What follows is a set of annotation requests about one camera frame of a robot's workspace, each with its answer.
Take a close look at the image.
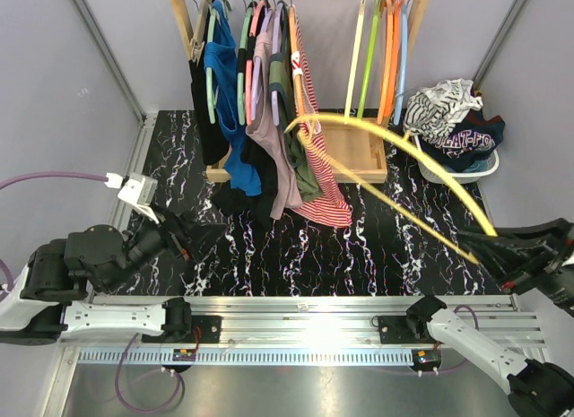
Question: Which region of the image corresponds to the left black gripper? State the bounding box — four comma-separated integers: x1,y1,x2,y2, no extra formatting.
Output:
103,203,229,295

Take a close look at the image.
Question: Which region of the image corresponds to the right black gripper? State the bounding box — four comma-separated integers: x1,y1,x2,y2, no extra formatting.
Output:
457,212,574,310

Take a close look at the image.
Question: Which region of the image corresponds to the yellow plastic hanger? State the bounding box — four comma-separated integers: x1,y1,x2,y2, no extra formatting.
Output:
284,113,498,265

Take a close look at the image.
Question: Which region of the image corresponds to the black white striped tank top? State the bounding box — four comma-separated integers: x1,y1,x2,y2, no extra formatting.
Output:
403,78,483,138

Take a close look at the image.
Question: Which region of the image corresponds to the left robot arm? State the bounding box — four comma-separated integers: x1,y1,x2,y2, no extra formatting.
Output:
1,207,227,345

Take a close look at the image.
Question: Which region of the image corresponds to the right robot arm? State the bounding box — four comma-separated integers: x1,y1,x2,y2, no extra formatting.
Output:
406,218,573,416

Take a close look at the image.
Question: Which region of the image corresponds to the blue top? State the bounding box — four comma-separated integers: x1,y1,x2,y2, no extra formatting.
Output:
211,0,261,196

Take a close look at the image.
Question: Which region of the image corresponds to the black garment on clip hanger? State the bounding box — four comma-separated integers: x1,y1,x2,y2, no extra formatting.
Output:
188,57,230,166

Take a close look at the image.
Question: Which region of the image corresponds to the mauve pink top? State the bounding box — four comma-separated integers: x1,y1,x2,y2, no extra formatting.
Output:
247,27,303,220

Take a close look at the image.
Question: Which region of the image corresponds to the red white striped top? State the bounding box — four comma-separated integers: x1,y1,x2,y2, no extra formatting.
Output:
296,34,352,228

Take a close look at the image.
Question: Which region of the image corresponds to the mint green hanger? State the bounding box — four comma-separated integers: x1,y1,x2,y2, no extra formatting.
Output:
204,6,220,124

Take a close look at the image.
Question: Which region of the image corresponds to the lilac hanger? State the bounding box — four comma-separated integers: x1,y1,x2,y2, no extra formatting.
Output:
248,0,274,122

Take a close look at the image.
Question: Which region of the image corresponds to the olive green top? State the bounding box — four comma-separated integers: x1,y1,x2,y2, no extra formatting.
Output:
278,54,323,202

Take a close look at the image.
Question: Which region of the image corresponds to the wooden clip hanger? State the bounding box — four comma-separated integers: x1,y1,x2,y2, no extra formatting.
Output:
190,0,212,64

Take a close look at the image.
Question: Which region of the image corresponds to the pink hanger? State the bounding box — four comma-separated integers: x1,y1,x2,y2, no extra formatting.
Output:
245,0,267,124

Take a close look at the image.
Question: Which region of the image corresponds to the light blue empty hanger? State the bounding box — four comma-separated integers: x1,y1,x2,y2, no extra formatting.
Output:
393,4,408,126

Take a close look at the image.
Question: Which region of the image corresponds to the cream empty hanger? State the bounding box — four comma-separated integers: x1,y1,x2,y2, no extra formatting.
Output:
344,0,366,119

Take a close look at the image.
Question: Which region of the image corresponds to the purple hanger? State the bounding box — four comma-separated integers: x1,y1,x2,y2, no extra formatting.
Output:
269,1,286,126

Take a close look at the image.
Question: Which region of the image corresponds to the lime green empty hanger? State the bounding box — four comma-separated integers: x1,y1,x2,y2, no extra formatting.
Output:
356,0,381,118

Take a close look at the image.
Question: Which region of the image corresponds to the orange hanger with red top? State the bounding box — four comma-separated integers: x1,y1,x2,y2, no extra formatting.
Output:
289,5,305,117

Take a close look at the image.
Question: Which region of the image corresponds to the orange empty hanger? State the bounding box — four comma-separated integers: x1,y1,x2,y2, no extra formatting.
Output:
385,0,405,118
378,0,394,124

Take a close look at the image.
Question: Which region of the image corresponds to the white laundry basket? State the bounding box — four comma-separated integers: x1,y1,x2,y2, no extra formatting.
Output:
410,135,500,185

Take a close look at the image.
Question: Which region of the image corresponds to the navy printed shirt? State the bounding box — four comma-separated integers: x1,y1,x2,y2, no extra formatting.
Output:
419,110,506,172

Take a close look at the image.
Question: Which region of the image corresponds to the wooden clothes rack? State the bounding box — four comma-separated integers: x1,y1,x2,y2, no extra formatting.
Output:
170,0,429,184

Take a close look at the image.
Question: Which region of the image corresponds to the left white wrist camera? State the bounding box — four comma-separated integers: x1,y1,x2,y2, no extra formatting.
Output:
105,172,160,224

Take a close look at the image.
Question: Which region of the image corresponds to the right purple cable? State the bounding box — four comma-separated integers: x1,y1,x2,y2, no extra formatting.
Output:
450,303,481,333

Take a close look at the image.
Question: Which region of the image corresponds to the purple cable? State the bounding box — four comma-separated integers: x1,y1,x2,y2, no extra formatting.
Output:
0,169,111,297
450,303,481,333

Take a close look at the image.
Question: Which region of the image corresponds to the aluminium rail base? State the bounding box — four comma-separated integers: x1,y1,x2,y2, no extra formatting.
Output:
44,114,548,417

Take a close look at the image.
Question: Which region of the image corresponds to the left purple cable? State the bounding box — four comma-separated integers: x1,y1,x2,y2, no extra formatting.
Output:
0,169,111,297

